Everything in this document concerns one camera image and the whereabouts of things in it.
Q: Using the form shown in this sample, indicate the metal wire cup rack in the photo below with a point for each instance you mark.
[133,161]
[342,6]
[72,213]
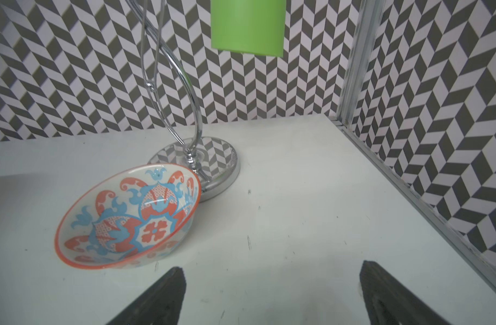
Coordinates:
[214,160]

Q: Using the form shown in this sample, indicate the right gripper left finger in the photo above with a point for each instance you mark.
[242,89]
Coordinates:
[159,304]

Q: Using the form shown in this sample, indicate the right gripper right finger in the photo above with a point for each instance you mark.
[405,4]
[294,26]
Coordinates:
[389,302]

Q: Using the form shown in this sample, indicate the green plastic goblet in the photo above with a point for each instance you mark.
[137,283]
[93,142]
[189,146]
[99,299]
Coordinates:
[249,26]

